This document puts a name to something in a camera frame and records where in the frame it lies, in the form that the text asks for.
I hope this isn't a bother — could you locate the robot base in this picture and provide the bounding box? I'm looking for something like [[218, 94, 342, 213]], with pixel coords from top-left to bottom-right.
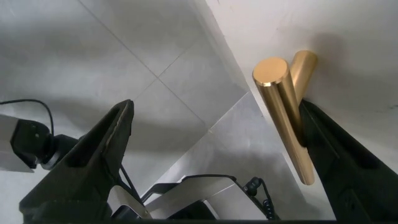
[[110, 173, 271, 221]]

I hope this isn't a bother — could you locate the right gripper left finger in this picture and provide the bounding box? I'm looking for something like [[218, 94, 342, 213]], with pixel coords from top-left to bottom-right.
[[19, 99, 135, 221]]

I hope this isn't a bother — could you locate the white cabinet door gold handle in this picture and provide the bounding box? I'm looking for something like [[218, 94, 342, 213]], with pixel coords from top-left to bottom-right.
[[192, 0, 398, 220]]

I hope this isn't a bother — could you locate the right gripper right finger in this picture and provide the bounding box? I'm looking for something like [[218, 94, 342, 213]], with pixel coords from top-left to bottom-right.
[[299, 99, 398, 222]]

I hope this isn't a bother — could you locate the coiled black cable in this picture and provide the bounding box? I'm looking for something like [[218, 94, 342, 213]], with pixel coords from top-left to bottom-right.
[[243, 176, 280, 220]]

